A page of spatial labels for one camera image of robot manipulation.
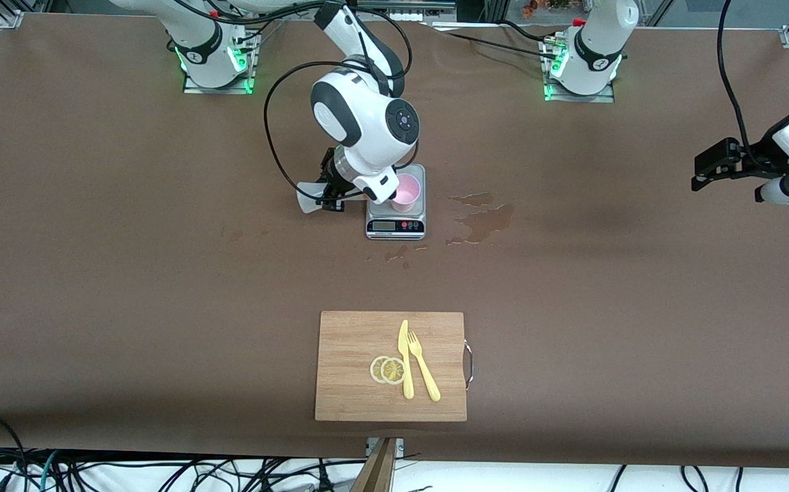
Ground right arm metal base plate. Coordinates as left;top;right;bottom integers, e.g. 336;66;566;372
183;27;258;95

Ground clear orange-capped sauce bottle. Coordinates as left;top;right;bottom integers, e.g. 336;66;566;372
297;181;330;215

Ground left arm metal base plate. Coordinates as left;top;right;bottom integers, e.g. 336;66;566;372
544;34;615;103

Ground yellow plastic fork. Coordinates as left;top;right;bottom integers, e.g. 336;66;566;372
407;331;442;402

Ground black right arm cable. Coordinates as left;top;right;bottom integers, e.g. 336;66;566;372
263;0;414;200

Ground yellow plastic knife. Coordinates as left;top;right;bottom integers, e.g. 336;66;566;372
398;319;415;400

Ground orange toy food pile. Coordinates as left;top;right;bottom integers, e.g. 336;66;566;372
521;0;573;18

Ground wooden post with bracket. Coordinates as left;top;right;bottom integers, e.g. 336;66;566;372
350;437;405;492

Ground silver digital kitchen scale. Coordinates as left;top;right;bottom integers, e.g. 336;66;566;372
365;163;427;241

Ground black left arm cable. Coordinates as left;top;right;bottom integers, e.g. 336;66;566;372
717;0;754;151

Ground grey power strip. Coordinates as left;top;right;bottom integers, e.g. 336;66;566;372
367;0;458;23

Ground thin black cable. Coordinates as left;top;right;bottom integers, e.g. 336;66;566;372
500;19;554;43
446;31;561;61

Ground large brown liquid spill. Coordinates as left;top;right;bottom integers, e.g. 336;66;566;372
446;192;516;245

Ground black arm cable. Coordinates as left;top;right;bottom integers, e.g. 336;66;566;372
717;0;754;151
263;0;414;200

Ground teal cable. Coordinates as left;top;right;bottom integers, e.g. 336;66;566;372
38;450;62;492

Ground pink plastic cup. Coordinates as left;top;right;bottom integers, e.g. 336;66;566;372
391;174;422;213

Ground small brown liquid spill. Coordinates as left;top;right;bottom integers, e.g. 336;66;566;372
369;244;428;270

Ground bamboo cutting board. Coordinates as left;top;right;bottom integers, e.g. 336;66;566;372
314;311;474;422

